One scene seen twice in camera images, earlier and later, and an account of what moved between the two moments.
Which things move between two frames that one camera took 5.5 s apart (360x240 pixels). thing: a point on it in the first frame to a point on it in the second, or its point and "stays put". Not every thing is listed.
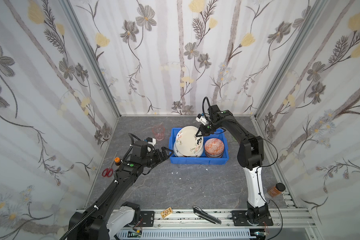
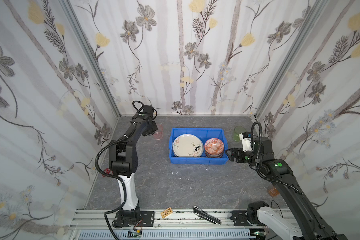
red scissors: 108,172 stays put
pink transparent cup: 159,131 stays put
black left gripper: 160,155 to 151,128
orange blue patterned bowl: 214,148 stays put
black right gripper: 206,128 to 237,155
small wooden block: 166,212 stays put
